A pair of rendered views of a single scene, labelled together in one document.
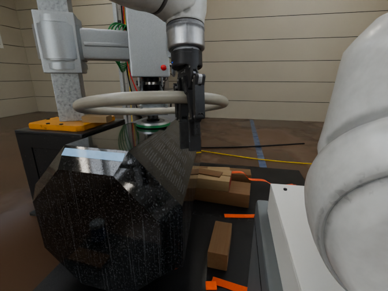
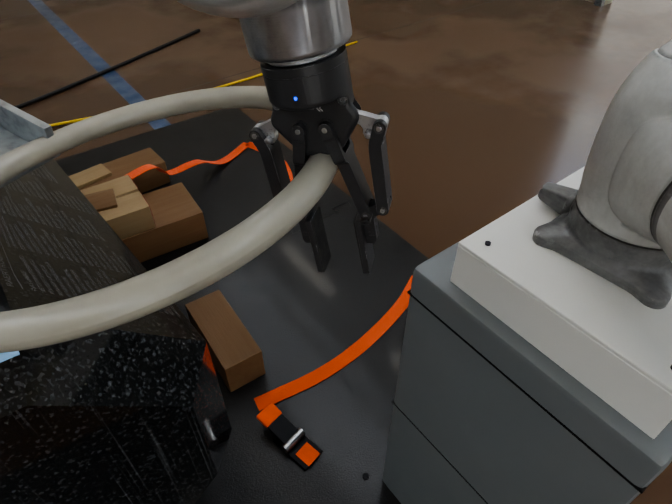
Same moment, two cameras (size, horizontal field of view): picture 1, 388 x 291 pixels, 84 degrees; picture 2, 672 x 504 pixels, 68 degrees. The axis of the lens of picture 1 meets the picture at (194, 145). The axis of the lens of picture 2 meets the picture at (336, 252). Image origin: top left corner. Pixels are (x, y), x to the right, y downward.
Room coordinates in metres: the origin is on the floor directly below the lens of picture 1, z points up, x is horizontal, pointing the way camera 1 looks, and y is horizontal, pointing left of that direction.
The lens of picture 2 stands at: (0.26, 0.32, 1.35)
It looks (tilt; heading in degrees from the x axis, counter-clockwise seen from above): 43 degrees down; 311
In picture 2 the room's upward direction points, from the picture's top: straight up
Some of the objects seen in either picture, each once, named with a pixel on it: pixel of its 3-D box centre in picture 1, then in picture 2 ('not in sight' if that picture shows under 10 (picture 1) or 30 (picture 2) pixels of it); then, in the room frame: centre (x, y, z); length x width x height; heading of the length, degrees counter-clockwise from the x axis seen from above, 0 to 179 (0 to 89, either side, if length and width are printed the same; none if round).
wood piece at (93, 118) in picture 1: (97, 118); not in sight; (1.72, 0.78, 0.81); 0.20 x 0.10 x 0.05; 86
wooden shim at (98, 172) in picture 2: (218, 169); (78, 180); (2.22, -0.28, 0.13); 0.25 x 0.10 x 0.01; 86
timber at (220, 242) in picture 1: (220, 243); (224, 338); (1.16, -0.18, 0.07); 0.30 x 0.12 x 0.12; 166
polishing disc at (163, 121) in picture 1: (153, 121); not in sight; (1.38, 0.26, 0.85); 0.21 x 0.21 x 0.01
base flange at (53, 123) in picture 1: (75, 120); not in sight; (1.82, 1.01, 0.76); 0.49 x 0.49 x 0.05; 78
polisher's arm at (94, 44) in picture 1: (90, 45); not in sight; (1.88, 0.83, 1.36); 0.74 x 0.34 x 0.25; 109
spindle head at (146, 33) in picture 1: (148, 43); not in sight; (1.46, 0.28, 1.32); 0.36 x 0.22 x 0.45; 12
